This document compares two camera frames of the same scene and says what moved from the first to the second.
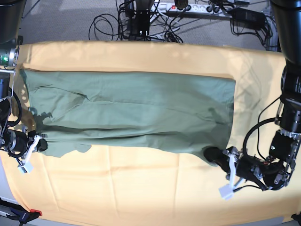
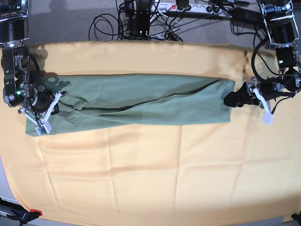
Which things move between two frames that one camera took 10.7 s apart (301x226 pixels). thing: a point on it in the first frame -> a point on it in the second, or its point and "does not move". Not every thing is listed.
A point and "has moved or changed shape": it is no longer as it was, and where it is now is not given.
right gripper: x=18 y=142 -> x=39 y=101
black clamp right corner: x=297 y=217 does not move
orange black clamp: x=23 y=215 does not move
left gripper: x=262 y=172 -> x=269 y=89
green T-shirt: x=75 y=111 has moved or changed shape
